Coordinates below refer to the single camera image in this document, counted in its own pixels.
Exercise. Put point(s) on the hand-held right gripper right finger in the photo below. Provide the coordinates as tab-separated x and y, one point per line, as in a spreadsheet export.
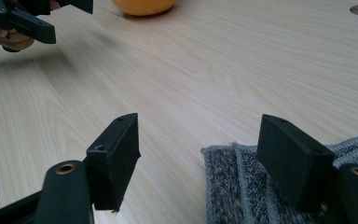
295	161

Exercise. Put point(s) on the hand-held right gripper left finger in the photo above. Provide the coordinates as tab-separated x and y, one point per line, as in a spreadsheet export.
113	161

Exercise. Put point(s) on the orange fruit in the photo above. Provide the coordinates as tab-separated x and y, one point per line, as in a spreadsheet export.
143	6

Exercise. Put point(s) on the gray cloth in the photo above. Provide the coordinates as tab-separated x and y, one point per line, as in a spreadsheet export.
227	186

